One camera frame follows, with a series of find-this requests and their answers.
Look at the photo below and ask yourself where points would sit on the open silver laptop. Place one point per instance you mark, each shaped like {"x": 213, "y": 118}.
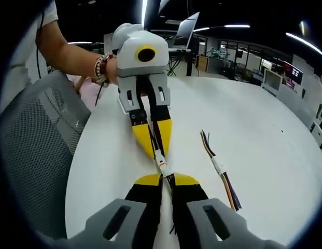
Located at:
{"x": 185, "y": 32}

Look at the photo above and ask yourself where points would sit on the grey mesh office chair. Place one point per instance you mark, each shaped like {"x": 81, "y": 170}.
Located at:
{"x": 39, "y": 135}

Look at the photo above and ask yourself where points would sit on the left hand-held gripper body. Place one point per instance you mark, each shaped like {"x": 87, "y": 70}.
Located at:
{"x": 129, "y": 59}

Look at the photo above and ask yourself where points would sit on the person's left hand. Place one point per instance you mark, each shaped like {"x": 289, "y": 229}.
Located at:
{"x": 112, "y": 71}

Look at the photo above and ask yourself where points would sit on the ceiling light strip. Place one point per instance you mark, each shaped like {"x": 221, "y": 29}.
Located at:
{"x": 304, "y": 42}
{"x": 144, "y": 13}
{"x": 228, "y": 26}

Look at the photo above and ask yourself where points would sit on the red lit wall screen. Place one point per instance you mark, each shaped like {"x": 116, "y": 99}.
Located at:
{"x": 293, "y": 74}

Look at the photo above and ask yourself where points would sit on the white framed monitor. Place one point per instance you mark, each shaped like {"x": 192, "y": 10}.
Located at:
{"x": 271, "y": 80}

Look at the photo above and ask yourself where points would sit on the pink cloth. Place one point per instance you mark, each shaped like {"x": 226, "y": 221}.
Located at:
{"x": 84, "y": 84}

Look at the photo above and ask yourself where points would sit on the brown board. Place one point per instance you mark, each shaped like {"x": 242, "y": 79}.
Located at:
{"x": 202, "y": 62}

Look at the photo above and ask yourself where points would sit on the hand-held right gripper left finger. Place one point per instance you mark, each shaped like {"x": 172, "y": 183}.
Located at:
{"x": 140, "y": 207}

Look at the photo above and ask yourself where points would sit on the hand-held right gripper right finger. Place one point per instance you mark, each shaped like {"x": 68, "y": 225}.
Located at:
{"x": 192, "y": 197}

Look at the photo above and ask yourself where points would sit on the black-legged laptop desk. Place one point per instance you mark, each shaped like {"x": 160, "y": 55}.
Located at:
{"x": 181, "y": 58}

